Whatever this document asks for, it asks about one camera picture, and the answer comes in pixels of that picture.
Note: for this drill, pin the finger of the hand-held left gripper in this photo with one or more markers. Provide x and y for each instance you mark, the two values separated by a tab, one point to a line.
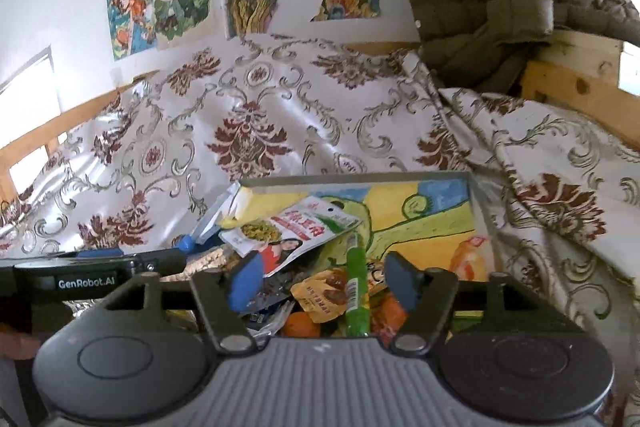
162	261

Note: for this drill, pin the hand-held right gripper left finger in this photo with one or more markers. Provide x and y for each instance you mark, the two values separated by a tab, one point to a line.
245	282

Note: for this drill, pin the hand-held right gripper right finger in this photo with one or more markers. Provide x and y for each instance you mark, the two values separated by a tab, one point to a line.
402	282

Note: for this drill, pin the green snack stick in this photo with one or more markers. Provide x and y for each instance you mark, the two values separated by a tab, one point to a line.
357	292

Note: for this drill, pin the orange tangerine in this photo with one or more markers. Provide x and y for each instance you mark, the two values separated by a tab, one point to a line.
300	325

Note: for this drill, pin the orange red snack packet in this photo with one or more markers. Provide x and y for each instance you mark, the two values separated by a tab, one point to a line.
470	253

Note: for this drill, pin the white green snack pouch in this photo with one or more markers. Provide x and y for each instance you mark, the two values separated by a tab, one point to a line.
295	227

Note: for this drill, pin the yellow snack packet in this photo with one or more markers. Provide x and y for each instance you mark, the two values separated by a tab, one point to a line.
320	297

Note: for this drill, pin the grey metal tray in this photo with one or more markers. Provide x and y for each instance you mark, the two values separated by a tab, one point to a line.
481	212

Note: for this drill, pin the cartoon drawing paper liner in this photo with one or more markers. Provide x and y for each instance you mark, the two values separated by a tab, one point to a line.
425	207

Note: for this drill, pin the bright window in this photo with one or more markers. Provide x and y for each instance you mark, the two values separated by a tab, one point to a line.
25	117

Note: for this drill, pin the floral printed blanket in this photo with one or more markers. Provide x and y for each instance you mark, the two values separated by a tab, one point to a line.
325	107

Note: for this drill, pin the orange-haired figure wall poster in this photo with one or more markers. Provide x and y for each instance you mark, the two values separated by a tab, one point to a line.
130	12

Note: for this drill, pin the wooden bed frame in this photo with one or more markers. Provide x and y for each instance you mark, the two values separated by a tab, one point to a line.
575	72

